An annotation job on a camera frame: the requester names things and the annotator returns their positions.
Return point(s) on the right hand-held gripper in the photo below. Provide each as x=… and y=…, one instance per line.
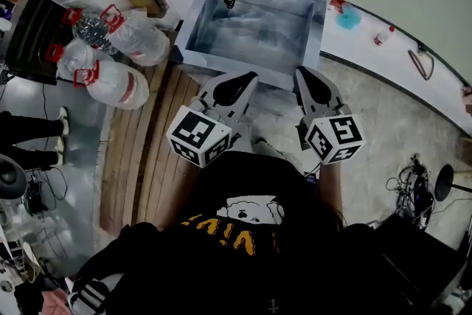
x=333, y=138

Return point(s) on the blue bath sponge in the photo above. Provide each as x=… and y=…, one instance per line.
x=348, y=17

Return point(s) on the person's grey shoe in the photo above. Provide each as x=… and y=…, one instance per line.
x=267, y=149

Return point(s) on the large black box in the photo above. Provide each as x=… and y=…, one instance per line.
x=416, y=262

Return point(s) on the ribbed clear water jug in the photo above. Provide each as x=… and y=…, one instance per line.
x=90, y=29

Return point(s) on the white long shelf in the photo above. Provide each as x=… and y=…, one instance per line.
x=391, y=59

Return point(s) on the red object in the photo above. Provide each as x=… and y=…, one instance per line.
x=337, y=3

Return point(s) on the black round stand base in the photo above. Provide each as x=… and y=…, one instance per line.
x=444, y=182

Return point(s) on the clear water jug red cap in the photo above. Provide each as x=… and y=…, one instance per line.
x=75, y=57
x=138, y=35
x=116, y=85

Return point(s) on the black white striped garment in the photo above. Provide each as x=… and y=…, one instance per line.
x=90, y=297

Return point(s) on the person's right forearm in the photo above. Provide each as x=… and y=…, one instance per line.
x=330, y=192

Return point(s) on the black cabinet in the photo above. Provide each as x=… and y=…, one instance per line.
x=33, y=37

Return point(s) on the small blue device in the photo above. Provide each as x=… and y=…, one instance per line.
x=311, y=179

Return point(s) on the wooden pallet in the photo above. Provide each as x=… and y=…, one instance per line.
x=147, y=151

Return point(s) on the grey round fan head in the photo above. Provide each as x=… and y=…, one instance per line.
x=11, y=177

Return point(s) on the small white bottle red cap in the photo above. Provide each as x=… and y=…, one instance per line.
x=383, y=36

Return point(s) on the pink object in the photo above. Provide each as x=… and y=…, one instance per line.
x=467, y=97

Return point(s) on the person's black printed shirt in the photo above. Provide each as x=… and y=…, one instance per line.
x=228, y=269

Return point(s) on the white rectangular sink basin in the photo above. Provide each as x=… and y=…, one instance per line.
x=250, y=33

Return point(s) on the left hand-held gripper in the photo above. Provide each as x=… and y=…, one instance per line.
x=199, y=136

